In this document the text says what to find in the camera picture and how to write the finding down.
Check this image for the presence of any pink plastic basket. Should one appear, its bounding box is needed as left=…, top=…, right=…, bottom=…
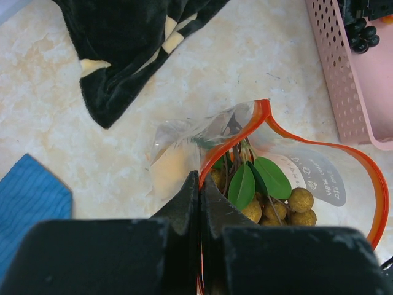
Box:
left=305, top=1, right=392, bottom=151

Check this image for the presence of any black grape bunch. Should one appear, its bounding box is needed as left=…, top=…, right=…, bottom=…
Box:
left=345, top=18, right=380, bottom=54

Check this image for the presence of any black floral pillow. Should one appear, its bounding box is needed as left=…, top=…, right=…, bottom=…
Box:
left=56, top=1, right=226, bottom=129

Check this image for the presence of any clear zip top bag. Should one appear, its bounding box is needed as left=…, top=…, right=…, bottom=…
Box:
left=149, top=98, right=390, bottom=295

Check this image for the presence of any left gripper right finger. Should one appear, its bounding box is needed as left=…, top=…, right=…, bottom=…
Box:
left=200, top=176, right=390, bottom=294

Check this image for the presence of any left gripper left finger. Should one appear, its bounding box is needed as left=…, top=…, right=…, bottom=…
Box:
left=1, top=171, right=199, bottom=294

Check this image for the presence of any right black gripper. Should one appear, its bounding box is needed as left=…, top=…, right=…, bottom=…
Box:
left=338, top=0, right=392, bottom=23

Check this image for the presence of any brown longan bunch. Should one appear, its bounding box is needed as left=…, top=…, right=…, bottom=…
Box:
left=210, top=137, right=317, bottom=226

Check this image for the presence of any blue cloth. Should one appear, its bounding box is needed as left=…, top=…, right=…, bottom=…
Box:
left=1, top=154, right=73, bottom=278

